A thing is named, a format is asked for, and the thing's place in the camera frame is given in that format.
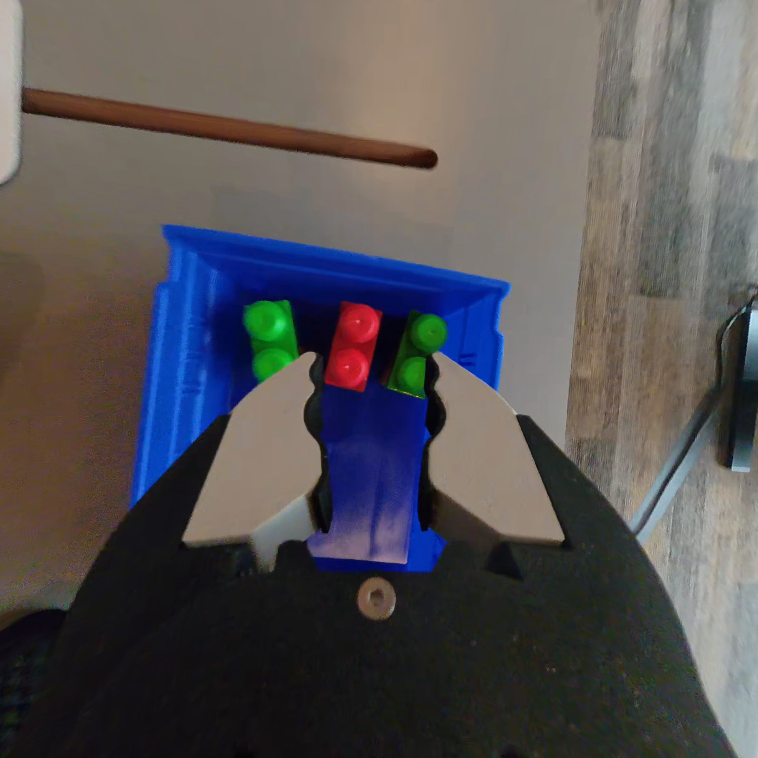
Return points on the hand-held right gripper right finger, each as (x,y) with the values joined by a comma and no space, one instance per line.
(491,462)

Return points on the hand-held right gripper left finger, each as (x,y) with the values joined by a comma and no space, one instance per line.
(260,450)

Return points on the blue plastic bin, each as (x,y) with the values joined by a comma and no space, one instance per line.
(195,367)

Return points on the red mega block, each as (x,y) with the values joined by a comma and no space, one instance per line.
(352,349)

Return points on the green mega block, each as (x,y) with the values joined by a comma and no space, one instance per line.
(417,355)
(269,331)

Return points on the dark metal table foot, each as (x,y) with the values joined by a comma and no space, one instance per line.
(740,385)

